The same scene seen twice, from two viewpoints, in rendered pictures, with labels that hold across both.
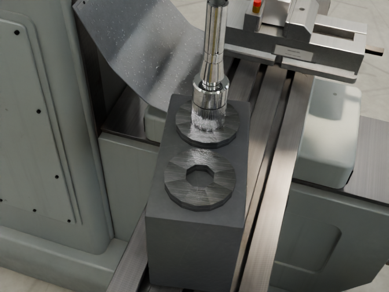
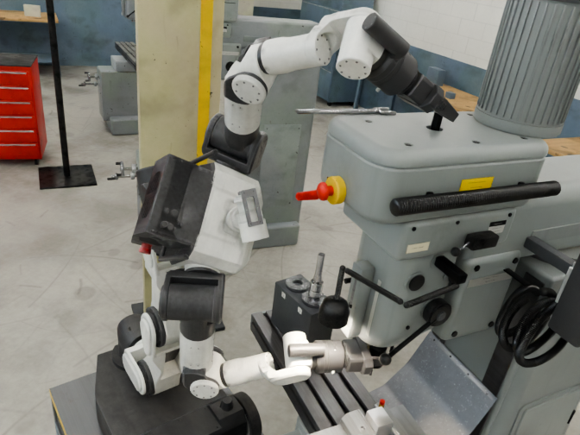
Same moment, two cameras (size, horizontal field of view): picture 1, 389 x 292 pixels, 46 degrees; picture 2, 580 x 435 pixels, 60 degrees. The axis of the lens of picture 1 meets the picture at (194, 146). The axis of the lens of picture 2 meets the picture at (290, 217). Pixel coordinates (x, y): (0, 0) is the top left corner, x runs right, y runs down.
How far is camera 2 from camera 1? 1.90 m
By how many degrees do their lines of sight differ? 94
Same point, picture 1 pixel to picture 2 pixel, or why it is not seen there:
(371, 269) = not seen: outside the picture
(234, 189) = (286, 287)
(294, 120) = (307, 399)
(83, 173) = not seen: hidden behind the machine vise
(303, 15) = (356, 420)
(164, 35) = (431, 419)
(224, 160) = (296, 289)
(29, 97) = not seen: hidden behind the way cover
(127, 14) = (439, 382)
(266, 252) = (269, 337)
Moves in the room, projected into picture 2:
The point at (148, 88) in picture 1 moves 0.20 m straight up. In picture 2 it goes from (393, 388) to (406, 345)
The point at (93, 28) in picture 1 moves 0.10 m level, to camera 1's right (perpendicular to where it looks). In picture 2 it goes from (423, 348) to (406, 359)
